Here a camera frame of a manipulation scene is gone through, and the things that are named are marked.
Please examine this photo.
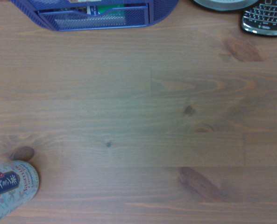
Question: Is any blue mesh desk organizer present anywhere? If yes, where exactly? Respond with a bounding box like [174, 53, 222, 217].
[9, 0, 180, 32]

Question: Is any green packet in organizer drawer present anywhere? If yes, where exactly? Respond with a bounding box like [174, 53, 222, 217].
[86, 4, 125, 16]

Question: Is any black round alarm clock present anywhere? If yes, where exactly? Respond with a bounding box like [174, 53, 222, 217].
[191, 0, 260, 12]

